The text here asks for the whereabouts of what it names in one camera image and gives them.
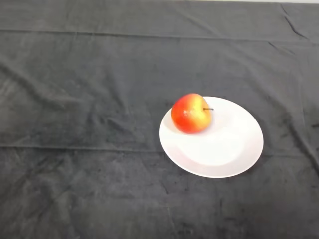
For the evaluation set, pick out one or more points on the red yellow apple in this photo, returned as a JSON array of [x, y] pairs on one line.
[[190, 115]]

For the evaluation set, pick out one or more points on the white round plate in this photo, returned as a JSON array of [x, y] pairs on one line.
[[219, 144]]

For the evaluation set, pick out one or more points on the black cloth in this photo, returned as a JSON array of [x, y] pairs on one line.
[[74, 99]]

